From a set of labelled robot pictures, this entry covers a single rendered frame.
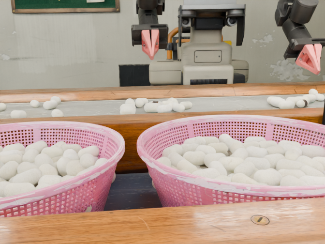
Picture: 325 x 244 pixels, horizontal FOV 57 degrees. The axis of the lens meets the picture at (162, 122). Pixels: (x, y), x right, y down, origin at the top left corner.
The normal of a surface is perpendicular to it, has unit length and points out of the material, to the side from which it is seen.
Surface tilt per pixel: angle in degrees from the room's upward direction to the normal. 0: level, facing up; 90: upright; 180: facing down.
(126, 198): 0
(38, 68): 90
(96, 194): 108
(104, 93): 45
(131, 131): 90
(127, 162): 90
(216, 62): 98
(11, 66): 90
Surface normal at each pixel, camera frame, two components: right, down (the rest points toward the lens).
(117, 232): -0.02, -0.97
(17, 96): 0.05, -0.52
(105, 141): -0.77, -0.15
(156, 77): 0.02, 0.24
